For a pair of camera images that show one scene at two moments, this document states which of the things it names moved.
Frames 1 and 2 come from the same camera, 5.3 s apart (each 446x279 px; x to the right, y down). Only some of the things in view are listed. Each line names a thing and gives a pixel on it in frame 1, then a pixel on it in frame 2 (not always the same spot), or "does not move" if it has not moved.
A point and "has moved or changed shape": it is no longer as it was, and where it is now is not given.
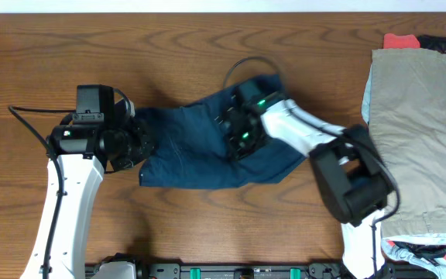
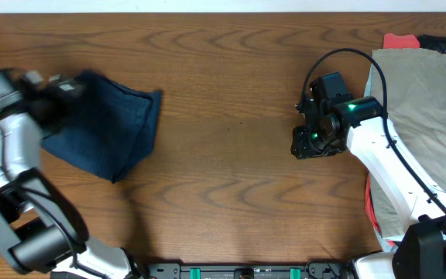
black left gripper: [147, 142] -> [72, 97]
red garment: [391, 41] does not move
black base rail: [262, 270] does not move
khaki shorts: [420, 118] does not move
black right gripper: [235, 150] -> [301, 148]
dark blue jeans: [189, 147] has moved or changed shape
